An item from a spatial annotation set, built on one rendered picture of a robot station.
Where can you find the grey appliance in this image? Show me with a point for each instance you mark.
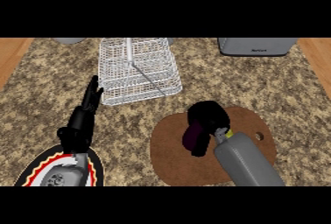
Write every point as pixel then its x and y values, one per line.
pixel 256 46

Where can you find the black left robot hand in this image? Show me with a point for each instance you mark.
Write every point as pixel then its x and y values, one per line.
pixel 81 122

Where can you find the black red patterned plate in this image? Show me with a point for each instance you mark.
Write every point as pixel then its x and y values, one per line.
pixel 30 172

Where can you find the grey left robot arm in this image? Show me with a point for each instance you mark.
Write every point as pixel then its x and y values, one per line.
pixel 64 173

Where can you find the grey rounded object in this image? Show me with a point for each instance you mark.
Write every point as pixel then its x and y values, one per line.
pixel 68 40

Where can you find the brown wooden cutting board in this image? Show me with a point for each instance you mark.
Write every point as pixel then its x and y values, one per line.
pixel 180 163

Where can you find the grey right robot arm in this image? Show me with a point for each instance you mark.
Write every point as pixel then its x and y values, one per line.
pixel 247 160

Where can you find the dark purple eggplant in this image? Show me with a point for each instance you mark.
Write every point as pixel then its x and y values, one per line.
pixel 194 135

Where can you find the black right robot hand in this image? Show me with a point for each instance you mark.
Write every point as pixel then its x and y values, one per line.
pixel 208 115

